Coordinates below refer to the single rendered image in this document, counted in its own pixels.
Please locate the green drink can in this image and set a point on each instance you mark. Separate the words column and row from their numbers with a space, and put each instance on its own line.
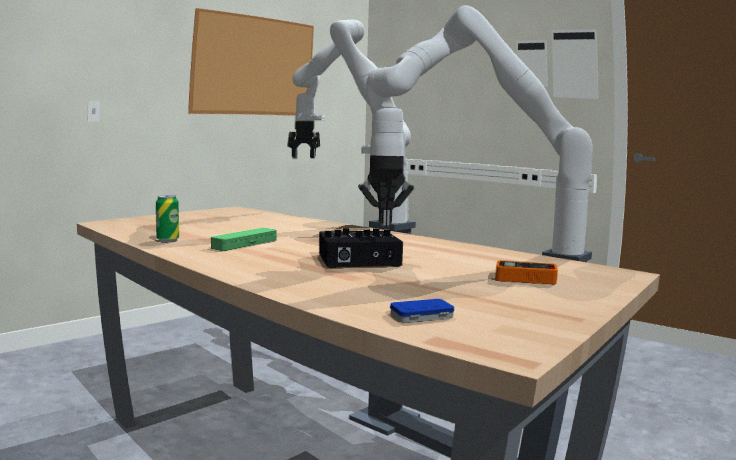
column 167, row 218

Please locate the black lighting desk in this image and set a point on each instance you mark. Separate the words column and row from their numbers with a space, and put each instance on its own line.
column 360, row 248

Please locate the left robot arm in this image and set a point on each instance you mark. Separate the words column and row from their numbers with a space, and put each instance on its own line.
column 573, row 145

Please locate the orange digital multimeter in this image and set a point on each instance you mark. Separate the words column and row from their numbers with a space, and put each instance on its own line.
column 514, row 271

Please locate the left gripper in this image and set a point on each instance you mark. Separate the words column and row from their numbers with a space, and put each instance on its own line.
column 386, row 178

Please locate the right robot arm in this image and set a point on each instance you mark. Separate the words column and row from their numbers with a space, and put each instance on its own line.
column 344, row 34

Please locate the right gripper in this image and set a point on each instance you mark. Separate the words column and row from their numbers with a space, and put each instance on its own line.
column 304, row 128

